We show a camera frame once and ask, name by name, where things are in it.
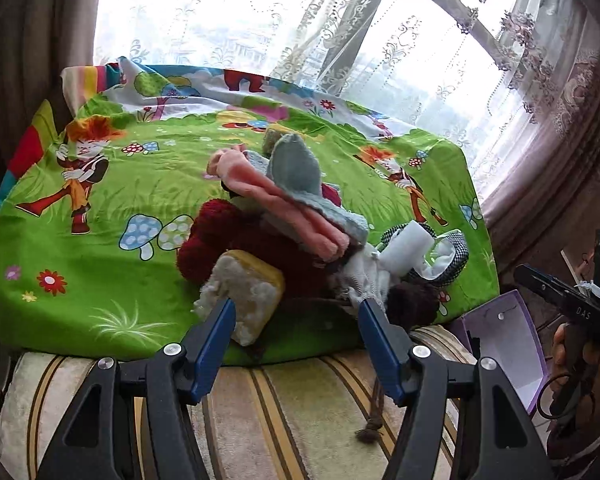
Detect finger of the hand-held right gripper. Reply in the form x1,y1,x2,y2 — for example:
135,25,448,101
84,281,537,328
513,264,561,306

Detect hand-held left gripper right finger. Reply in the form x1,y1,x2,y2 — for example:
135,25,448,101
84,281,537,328
358,300,566,480

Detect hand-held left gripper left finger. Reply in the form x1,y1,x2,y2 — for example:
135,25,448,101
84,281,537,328
37,298,237,480

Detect dark brown fuzzy sock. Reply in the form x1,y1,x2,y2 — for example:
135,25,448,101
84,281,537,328
387,284,441,331

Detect yellow sponge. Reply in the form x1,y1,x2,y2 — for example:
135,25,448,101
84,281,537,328
193,250,287,347

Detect purple cardboard box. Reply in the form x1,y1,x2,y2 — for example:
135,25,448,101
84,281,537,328
447,290,551,416

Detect purple white knitted sock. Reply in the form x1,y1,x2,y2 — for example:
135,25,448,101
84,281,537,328
337,247,396,311

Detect checkered face mask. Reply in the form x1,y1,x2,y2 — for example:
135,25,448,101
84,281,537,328
377,222,470,288

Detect white sponge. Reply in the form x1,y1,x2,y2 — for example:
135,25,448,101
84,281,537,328
385,223,433,281

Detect red fluffy glove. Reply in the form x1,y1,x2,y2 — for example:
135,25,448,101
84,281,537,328
176,199,351,301

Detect pink fleece cloth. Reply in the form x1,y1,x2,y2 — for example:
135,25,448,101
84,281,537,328
206,144,351,263

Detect red white patterned cloth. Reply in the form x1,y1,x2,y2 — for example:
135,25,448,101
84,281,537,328
320,182,343,208

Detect tan fuzzy cloth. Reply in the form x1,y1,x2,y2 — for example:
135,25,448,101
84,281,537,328
261,127,292,155

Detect person's right forearm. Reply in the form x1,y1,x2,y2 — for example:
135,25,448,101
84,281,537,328
547,410,600,480

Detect person's right hand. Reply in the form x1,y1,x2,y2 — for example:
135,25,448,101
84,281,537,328
551,322,600,413

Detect striped beige sofa cover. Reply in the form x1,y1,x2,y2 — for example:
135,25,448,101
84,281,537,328
0,325,481,480

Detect pink damask curtain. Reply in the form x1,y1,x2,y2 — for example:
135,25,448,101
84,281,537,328
480,10,600,271

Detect green cartoon printed blanket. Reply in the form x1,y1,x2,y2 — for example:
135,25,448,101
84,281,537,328
0,57,498,366

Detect white lace curtain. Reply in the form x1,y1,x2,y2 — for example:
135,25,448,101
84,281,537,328
92,0,600,201

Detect plain brown curtain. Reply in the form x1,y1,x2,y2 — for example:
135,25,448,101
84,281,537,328
0,0,111,186

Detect brown tassel cord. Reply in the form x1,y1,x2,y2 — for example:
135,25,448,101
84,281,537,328
355,375,386,443

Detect grey window frame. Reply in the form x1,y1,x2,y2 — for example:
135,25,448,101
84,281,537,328
317,0,503,96

